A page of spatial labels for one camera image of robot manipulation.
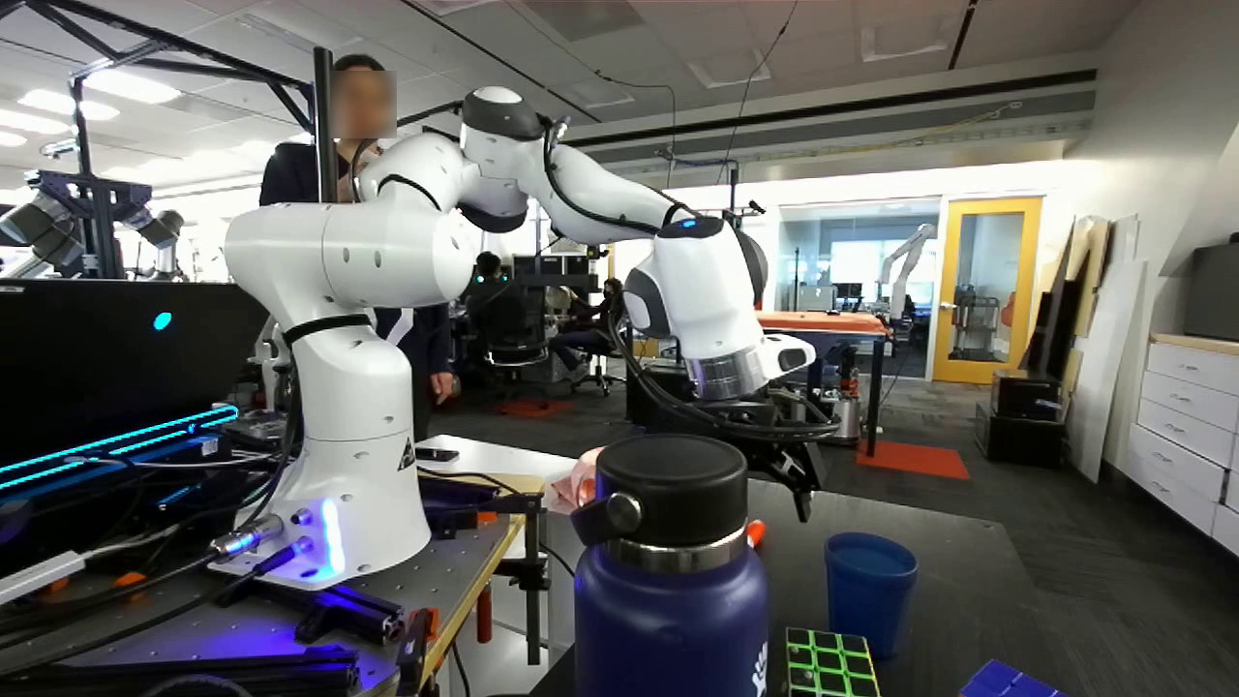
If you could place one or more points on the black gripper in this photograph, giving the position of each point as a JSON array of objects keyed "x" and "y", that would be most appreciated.
[{"x": 780, "y": 418}]

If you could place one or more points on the white pen with orange cap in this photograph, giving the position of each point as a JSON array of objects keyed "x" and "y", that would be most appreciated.
[{"x": 758, "y": 533}]

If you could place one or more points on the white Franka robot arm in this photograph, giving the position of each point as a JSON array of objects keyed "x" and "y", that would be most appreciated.
[{"x": 350, "y": 388}]

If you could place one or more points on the blue plastic cup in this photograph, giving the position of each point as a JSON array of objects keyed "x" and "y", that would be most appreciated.
[{"x": 874, "y": 594}]

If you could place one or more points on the orange floor mat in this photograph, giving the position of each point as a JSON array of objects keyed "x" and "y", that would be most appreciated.
[{"x": 915, "y": 457}]

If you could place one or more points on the orange top table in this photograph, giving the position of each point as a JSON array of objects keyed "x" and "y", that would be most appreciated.
[{"x": 837, "y": 325}]

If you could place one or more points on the green and black puzzle cube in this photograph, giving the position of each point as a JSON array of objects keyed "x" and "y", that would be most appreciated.
[{"x": 832, "y": 662}]

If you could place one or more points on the yellow framed glass door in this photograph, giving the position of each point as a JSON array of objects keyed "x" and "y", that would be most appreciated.
[{"x": 988, "y": 292}]

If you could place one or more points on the white flat board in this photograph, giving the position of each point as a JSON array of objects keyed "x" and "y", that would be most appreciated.
[{"x": 496, "y": 463}]

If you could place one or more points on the blue and orange puzzle cube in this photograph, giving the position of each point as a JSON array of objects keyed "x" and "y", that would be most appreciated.
[{"x": 1011, "y": 679}]

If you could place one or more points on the black mesh office chair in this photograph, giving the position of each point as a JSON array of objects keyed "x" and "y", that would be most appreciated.
[{"x": 510, "y": 316}]

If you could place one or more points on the leaning wooden boards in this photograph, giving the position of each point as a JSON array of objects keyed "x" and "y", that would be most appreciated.
[{"x": 1096, "y": 333}]

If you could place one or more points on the person in dark clothes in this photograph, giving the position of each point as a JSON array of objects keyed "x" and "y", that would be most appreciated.
[{"x": 431, "y": 341}]

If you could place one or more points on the white drawer cabinet wooden top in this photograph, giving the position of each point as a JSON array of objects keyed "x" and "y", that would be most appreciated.
[{"x": 1186, "y": 426}]

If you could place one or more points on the metal robot mounting table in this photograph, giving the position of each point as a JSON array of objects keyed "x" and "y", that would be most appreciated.
[{"x": 168, "y": 634}]

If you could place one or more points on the black computer monitor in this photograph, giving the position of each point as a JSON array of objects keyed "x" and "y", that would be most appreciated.
[{"x": 89, "y": 360}]

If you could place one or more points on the black studio light stand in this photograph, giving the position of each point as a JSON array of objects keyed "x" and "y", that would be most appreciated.
[{"x": 98, "y": 215}]

